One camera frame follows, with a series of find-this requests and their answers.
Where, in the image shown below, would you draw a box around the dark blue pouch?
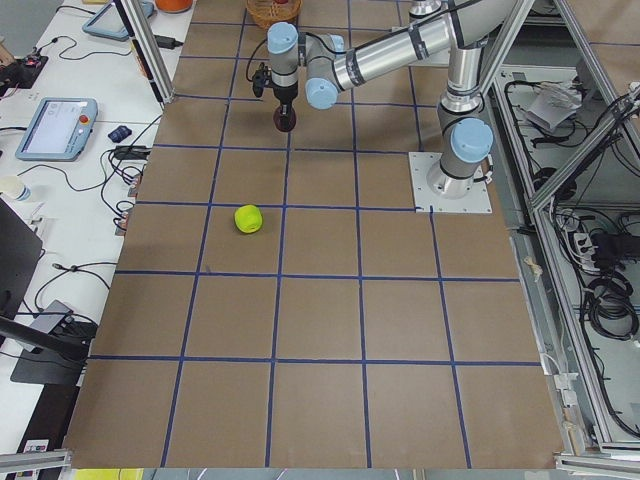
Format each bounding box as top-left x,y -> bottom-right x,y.
108,125 -> 132,143

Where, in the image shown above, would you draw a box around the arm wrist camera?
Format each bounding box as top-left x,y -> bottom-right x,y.
251,62 -> 272,98

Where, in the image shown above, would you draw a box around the green apple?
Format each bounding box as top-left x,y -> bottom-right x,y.
234,204 -> 263,234

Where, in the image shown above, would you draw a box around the near teach pendant tablet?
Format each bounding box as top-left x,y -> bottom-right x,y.
15,97 -> 98,162

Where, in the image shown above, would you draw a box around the black power adapter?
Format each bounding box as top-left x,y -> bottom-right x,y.
113,145 -> 151,160

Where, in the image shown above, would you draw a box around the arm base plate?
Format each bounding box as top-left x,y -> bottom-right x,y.
408,152 -> 492,215

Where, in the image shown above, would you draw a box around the white paper cup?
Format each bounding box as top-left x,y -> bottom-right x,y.
0,175 -> 31,201

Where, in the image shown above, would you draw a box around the aluminium frame post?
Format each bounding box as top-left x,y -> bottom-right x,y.
114,0 -> 175,105

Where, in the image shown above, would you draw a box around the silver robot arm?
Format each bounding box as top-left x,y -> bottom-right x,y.
247,1 -> 533,132

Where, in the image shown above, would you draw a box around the black monitor with stand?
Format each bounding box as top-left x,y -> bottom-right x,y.
1,203 -> 96,386

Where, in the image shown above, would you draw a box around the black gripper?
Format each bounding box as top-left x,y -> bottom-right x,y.
273,84 -> 299,131

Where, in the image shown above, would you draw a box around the wicker basket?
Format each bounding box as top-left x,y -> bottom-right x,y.
246,0 -> 302,29

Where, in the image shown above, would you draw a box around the dark red apple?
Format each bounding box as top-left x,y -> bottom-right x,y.
273,107 -> 297,133

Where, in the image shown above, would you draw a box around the teach pendant tablet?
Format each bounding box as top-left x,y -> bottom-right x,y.
15,97 -> 98,162
82,1 -> 156,41

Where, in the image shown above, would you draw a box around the grey usb hub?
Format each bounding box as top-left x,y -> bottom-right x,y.
30,300 -> 72,334

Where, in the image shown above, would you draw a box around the far teach pendant tablet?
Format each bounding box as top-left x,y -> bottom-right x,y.
82,1 -> 156,41

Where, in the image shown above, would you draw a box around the orange bucket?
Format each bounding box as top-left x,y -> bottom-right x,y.
155,0 -> 193,14

